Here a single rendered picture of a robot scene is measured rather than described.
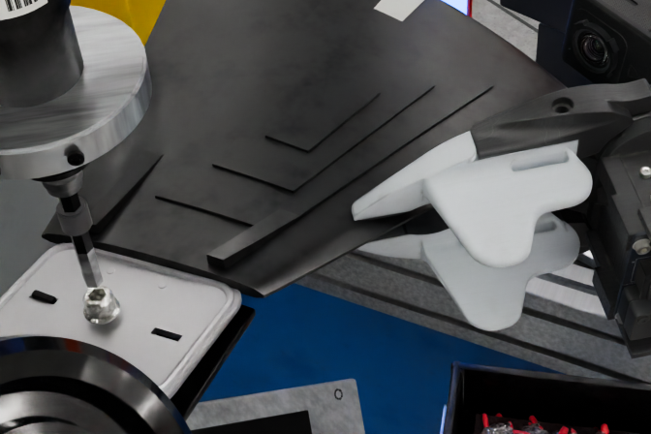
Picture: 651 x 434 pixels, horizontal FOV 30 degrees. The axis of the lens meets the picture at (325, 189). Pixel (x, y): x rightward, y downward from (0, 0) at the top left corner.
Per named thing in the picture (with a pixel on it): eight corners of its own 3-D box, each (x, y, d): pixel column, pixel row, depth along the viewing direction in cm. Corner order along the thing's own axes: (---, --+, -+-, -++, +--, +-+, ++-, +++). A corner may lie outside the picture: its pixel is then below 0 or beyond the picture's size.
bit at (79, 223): (107, 292, 43) (76, 189, 39) (77, 293, 43) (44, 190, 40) (110, 269, 44) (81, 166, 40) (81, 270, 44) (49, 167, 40)
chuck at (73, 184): (45, 204, 40) (27, 151, 38) (45, 175, 41) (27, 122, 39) (86, 198, 40) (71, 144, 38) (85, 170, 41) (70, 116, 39)
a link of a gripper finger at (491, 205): (382, 264, 43) (628, 226, 44) (347, 142, 47) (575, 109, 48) (378, 313, 46) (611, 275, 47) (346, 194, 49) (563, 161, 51)
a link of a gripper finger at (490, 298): (378, 332, 47) (610, 280, 47) (347, 213, 50) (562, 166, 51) (384, 373, 49) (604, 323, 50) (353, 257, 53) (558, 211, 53)
